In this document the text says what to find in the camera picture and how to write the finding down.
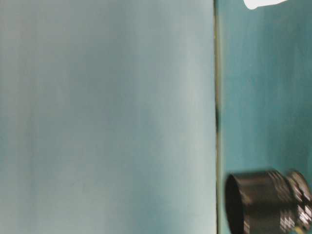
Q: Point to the teal table cloth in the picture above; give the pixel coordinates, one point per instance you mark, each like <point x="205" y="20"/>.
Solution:
<point x="126" y="116"/>

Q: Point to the black cup holder with handle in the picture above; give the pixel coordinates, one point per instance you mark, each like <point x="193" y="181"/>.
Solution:
<point x="268" y="202"/>

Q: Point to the white paper cup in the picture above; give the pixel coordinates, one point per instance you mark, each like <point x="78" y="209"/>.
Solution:
<point x="253" y="4"/>

